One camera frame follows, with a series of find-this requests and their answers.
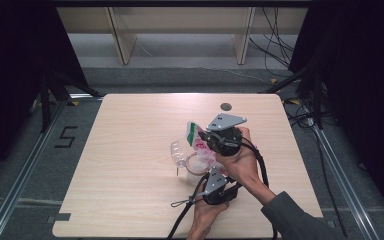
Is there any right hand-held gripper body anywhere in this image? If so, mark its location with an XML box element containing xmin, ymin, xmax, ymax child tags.
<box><xmin>206</xmin><ymin>113</ymin><xmax>248</xmax><ymax>157</ymax></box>

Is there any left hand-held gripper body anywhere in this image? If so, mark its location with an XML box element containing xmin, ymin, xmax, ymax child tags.
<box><xmin>201</xmin><ymin>166</ymin><xmax>234</xmax><ymax>206</ymax></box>

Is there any pink and white plastic bag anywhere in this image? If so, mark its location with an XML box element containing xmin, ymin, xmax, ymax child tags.
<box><xmin>184</xmin><ymin>120</ymin><xmax>229</xmax><ymax>176</ymax></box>

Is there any clear glass jar with lid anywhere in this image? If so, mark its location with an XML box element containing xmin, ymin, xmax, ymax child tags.
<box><xmin>169</xmin><ymin>139</ymin><xmax>214</xmax><ymax>188</ymax></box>

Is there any person's right hand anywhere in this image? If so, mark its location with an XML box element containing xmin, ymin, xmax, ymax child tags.
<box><xmin>214</xmin><ymin>127</ymin><xmax>264</xmax><ymax>190</ymax></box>

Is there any person's left hand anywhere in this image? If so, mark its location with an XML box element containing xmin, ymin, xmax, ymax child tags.
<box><xmin>185</xmin><ymin>198</ymin><xmax>230</xmax><ymax>240</ymax></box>

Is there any black metal stand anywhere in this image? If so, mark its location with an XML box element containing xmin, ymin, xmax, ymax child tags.
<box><xmin>259</xmin><ymin>63</ymin><xmax>325</xmax><ymax>130</ymax></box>
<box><xmin>39</xmin><ymin>69</ymin><xmax>104</xmax><ymax>134</ymax></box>

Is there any black curtain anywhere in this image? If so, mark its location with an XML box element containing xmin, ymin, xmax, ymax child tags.
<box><xmin>288</xmin><ymin>0</ymin><xmax>384</xmax><ymax>229</ymax></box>
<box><xmin>0</xmin><ymin>0</ymin><xmax>90</xmax><ymax>189</ymax></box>

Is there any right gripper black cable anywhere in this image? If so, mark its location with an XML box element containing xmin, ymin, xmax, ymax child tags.
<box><xmin>241</xmin><ymin>138</ymin><xmax>279</xmax><ymax>240</ymax></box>

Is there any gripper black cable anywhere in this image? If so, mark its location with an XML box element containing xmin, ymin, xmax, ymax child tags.
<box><xmin>241</xmin><ymin>138</ymin><xmax>279</xmax><ymax>240</ymax></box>
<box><xmin>166</xmin><ymin>172</ymin><xmax>212</xmax><ymax>240</ymax></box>

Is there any grey lanyard loop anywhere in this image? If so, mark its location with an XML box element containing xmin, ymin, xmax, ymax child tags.
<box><xmin>170</xmin><ymin>198</ymin><xmax>203</xmax><ymax>208</ymax></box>

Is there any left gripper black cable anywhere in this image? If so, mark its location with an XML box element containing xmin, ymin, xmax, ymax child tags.
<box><xmin>166</xmin><ymin>172</ymin><xmax>212</xmax><ymax>240</ymax></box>

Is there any black floor cable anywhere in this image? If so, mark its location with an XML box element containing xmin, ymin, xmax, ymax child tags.
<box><xmin>284</xmin><ymin>99</ymin><xmax>349</xmax><ymax>240</ymax></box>

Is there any aluminium floor rail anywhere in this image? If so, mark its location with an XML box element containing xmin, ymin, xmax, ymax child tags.
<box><xmin>309</xmin><ymin>123</ymin><xmax>383</xmax><ymax>240</ymax></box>
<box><xmin>0</xmin><ymin>99</ymin><xmax>68</xmax><ymax>240</ymax></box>

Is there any bundle of black cables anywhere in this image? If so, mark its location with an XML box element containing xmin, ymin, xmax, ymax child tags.
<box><xmin>249</xmin><ymin>6</ymin><xmax>297</xmax><ymax>78</ymax></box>

